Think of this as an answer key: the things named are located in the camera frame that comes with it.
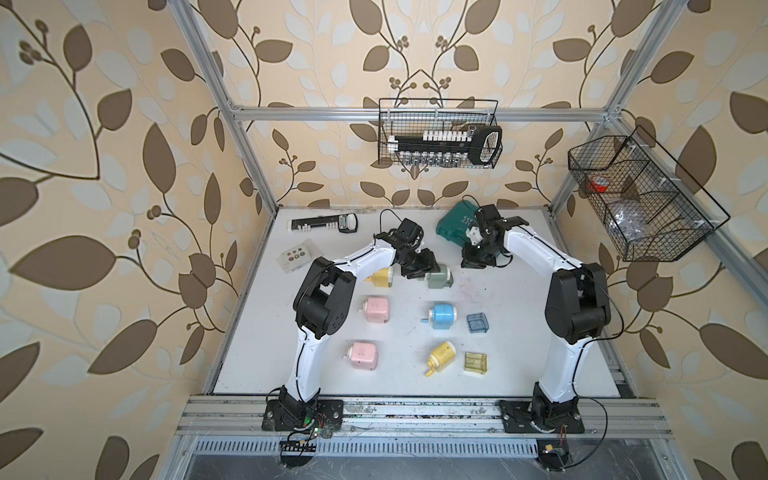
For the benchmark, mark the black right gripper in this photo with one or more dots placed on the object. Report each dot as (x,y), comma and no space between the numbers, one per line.
(469,261)

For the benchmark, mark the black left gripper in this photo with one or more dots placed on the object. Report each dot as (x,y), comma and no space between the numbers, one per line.
(428,264)

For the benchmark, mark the green pencil sharpener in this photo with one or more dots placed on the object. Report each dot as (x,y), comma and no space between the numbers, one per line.
(442,278)

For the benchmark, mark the yellow pencil sharpener back row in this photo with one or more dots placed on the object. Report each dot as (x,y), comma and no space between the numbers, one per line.
(382,278)

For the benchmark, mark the yellow pencil sharpener row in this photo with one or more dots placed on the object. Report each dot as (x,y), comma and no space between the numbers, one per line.
(440,357)
(382,278)

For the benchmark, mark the pink pencil sharpener row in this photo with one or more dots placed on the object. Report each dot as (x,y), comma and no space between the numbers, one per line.
(362,355)
(376,309)

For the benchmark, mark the blue pencil sharpener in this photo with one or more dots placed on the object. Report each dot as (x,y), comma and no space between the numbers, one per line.
(441,316)

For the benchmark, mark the blue clear sharpener tray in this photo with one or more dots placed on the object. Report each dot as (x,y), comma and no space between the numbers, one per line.
(477,323)

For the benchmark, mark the yellow pencil sharpener front row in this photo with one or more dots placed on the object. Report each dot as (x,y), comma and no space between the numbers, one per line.
(440,357)

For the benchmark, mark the pink pencil sharpener front row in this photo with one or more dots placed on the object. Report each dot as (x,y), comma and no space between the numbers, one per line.
(362,355)

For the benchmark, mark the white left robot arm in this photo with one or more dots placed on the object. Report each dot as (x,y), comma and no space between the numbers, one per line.
(323,301)

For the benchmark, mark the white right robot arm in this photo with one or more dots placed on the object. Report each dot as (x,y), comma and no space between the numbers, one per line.
(577,305)

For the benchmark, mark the yellow clear tray front row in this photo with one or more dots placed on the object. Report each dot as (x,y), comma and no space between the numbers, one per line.
(475,363)

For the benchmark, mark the green plastic tool case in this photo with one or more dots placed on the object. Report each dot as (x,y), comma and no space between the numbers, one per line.
(454,224)

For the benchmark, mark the clear bag of coins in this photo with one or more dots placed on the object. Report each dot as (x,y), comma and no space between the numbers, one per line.
(298,256)

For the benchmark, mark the clear plastic bag in basket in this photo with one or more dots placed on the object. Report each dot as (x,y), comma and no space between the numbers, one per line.
(626,221)

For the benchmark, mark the right circuit board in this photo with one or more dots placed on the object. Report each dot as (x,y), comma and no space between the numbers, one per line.
(552,457)

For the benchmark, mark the circuit board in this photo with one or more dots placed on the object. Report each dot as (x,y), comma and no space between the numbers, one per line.
(294,453)
(552,457)

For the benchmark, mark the left circuit board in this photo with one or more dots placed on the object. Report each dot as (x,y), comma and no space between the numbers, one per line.
(294,453)

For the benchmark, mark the black socket rail in basket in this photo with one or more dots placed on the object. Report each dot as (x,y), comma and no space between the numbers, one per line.
(477,147)

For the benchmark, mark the black wire basket back wall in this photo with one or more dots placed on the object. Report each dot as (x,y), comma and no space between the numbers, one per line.
(413,116)

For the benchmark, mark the black wire basket wall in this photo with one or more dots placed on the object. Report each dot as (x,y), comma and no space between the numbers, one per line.
(413,116)
(679,210)

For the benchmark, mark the black wire basket right wall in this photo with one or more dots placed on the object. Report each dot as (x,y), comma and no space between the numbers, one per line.
(679,210)

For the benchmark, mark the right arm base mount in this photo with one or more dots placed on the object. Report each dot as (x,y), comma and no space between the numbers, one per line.
(540,414)

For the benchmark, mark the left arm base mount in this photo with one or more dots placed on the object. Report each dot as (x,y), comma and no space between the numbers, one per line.
(284,413)

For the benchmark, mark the aluminium front rail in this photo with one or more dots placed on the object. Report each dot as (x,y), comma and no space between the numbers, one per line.
(366,416)

